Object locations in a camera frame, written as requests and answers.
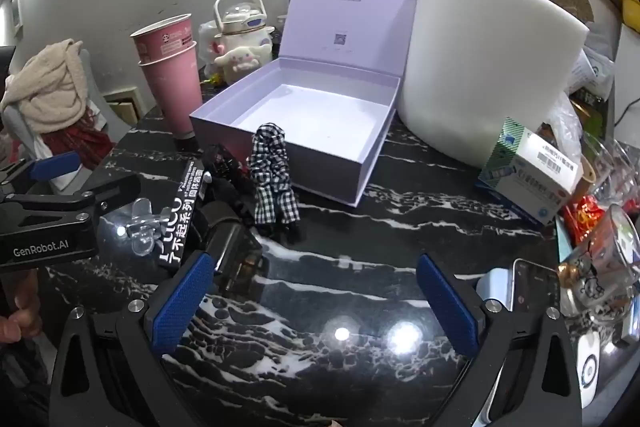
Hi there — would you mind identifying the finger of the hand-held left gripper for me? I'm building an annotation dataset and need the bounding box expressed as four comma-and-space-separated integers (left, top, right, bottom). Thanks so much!
0, 174, 143, 233
0, 151, 83, 195

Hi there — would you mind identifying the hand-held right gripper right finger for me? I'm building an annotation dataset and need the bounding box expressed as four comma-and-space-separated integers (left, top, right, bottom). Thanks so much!
416, 253, 586, 427

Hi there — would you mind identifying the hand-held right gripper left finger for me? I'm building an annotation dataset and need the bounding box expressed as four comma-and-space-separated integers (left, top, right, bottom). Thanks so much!
49, 251, 217, 427

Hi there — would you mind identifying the clear hair clip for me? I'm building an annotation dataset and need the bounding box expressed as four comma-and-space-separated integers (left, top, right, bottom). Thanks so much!
116, 198, 163, 255

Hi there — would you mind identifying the long black lip gloss box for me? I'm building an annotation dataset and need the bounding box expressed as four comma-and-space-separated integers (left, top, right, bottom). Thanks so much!
156, 161, 206, 280

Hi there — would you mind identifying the black white checkered scrunchie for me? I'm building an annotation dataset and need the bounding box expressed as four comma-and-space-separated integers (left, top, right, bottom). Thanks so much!
247, 123, 301, 225

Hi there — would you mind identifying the lavender gift box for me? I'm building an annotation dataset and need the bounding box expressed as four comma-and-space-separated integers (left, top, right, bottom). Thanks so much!
189, 0, 423, 208

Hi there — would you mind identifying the person's left hand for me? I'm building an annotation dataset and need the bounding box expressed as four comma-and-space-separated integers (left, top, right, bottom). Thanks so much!
0, 269, 43, 348

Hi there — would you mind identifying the red plaid cloth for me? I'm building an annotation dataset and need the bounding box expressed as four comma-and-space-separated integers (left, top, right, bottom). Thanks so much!
40, 107, 116, 168

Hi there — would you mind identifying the grey chair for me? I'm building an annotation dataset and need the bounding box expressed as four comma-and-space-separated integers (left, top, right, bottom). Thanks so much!
0, 49, 133, 172

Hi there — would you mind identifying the beige fleece blanket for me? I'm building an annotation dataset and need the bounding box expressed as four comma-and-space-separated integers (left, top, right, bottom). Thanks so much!
0, 39, 86, 135

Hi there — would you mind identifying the beige wooden box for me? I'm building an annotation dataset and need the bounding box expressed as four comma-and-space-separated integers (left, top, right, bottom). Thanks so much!
102, 87, 146, 128

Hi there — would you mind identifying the smartphone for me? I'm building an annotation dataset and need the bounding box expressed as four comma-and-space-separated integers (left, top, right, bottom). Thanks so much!
510, 258, 563, 318

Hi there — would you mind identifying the white round device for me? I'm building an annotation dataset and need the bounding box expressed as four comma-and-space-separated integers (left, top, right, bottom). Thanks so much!
575, 332, 601, 403

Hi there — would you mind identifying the cartoon print glass cup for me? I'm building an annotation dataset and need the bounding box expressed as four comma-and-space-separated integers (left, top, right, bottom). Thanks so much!
557, 204, 640, 323

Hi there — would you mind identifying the red snack packet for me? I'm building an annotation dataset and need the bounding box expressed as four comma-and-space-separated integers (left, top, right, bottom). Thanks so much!
562, 197, 608, 248

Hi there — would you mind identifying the white green medicine box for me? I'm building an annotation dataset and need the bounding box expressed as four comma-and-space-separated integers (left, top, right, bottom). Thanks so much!
477, 117, 583, 228

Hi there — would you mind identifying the clear plastic bag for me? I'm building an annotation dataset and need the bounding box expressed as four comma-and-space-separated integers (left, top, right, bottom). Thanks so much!
199, 19, 221, 58

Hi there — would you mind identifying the clear drinking glass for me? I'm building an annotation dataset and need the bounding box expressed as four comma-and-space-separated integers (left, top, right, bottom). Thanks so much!
580, 132, 640, 202

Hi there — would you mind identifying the white kettle-shaped bottle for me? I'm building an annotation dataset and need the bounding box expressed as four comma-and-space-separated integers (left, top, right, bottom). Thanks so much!
214, 0, 275, 68

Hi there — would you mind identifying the white foam block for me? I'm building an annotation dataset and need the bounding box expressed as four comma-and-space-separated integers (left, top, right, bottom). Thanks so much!
397, 0, 591, 170

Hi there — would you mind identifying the white plastic bag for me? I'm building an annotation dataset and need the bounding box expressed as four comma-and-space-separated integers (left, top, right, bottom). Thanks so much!
565, 24, 616, 102

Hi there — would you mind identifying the round woven fan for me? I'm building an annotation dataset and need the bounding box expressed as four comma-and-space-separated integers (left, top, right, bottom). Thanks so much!
546, 0, 595, 25

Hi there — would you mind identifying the white wall switch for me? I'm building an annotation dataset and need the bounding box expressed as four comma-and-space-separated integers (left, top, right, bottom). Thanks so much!
7, 0, 26, 32

